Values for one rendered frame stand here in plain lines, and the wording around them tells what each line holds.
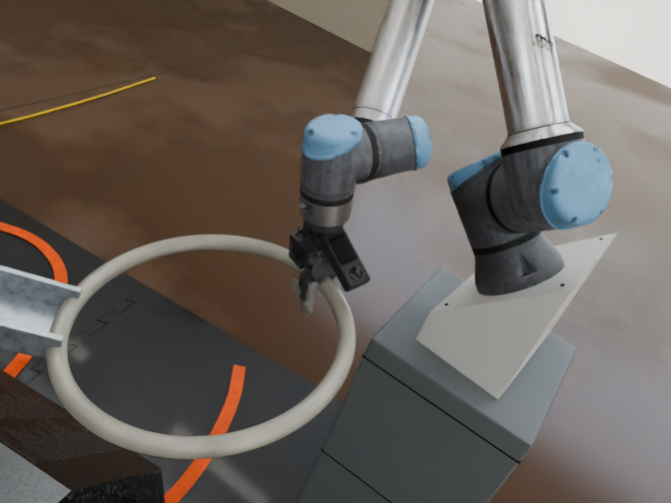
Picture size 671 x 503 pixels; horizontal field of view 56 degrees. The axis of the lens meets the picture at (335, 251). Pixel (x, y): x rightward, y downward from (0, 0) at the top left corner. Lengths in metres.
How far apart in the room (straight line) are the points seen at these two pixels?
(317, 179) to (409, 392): 0.62
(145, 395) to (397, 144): 1.48
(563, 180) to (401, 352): 0.52
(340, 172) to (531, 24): 0.45
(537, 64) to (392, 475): 1.00
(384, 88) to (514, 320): 0.52
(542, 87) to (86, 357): 1.74
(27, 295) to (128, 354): 1.24
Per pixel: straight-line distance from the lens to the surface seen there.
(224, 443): 0.90
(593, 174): 1.20
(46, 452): 1.18
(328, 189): 0.99
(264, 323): 2.57
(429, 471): 1.56
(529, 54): 1.21
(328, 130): 0.98
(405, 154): 1.03
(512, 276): 1.32
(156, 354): 2.37
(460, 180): 1.31
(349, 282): 1.05
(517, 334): 1.32
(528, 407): 1.46
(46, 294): 1.13
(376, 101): 1.18
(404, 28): 1.25
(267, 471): 2.14
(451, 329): 1.39
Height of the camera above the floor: 1.78
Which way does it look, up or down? 36 degrees down
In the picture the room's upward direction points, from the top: 20 degrees clockwise
